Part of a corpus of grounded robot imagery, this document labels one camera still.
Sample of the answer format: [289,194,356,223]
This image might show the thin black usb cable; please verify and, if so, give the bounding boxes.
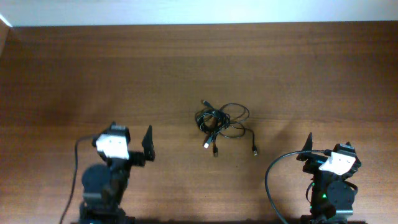
[201,99,259,157]

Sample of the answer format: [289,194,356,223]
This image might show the black cable white plug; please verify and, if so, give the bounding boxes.
[195,108,231,149]

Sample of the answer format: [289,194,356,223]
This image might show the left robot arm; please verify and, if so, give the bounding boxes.
[78,122,155,224]

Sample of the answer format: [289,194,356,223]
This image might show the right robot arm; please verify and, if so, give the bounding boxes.
[297,134,361,224]

